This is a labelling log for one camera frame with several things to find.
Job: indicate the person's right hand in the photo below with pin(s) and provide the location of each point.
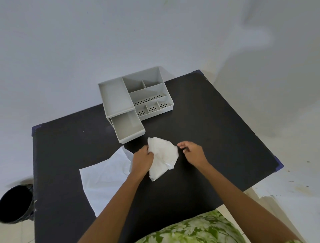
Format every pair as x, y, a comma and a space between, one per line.
196, 154

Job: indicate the person's left hand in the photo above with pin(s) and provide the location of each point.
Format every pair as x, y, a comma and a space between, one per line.
140, 162

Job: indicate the person's right thumb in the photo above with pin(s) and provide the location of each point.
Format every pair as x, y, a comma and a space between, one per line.
186, 150

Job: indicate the person's left fingers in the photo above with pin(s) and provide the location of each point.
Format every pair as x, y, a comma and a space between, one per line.
148, 153

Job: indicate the white tissue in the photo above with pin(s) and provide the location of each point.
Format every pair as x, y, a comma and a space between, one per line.
163, 155

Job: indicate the person's left forearm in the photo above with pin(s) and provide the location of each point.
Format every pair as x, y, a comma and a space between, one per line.
110, 207

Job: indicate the person's right forearm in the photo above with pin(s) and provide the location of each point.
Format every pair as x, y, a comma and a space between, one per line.
247, 205

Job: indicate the grey organizer drawer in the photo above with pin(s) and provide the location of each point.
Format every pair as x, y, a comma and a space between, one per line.
127, 126

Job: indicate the flat white paper sheet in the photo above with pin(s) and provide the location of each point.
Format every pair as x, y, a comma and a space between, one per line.
105, 177

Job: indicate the grey plastic desk organizer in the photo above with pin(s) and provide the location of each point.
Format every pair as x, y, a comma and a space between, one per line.
147, 92

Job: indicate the green floral garment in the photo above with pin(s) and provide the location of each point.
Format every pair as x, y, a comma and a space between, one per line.
195, 229

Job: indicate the blue table corner cap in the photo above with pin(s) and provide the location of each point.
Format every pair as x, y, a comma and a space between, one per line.
279, 165

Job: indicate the black waste bin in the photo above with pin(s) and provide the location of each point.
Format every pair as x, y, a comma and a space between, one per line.
15, 205

